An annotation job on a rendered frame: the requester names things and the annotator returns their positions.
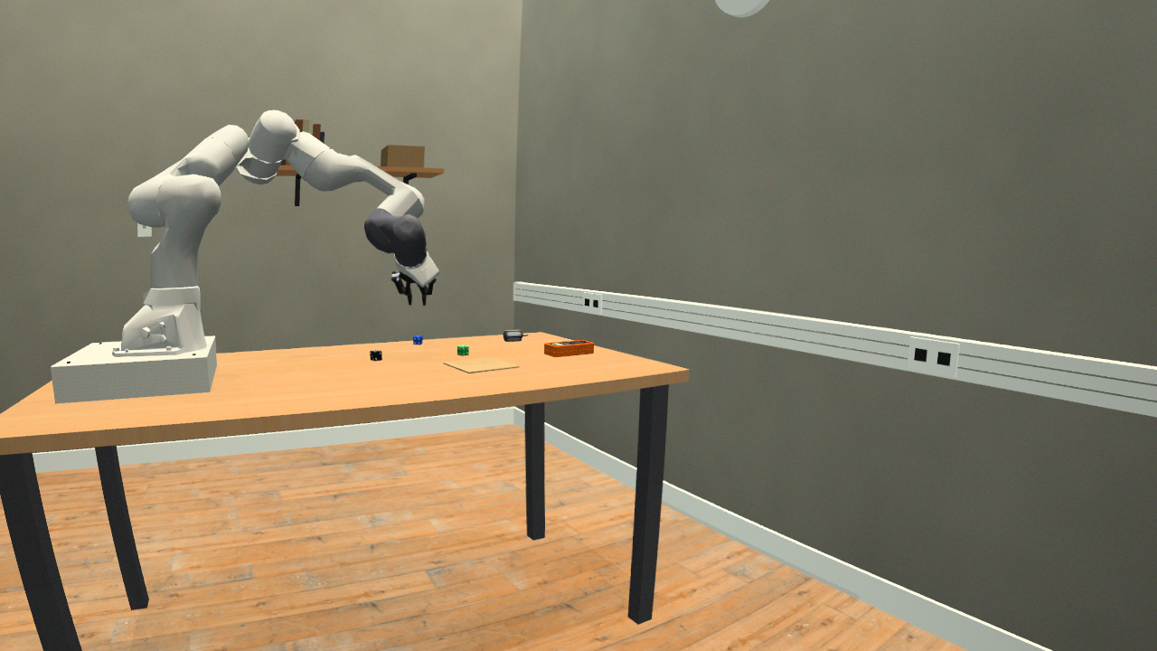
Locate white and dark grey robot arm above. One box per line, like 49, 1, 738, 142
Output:
112, 110, 439, 357

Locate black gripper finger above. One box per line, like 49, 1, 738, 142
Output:
391, 271, 412, 305
417, 279, 436, 306

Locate tan textured mat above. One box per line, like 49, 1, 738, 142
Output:
443, 357, 519, 373

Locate orange digital multimeter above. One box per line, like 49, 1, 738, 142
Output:
544, 340, 594, 357

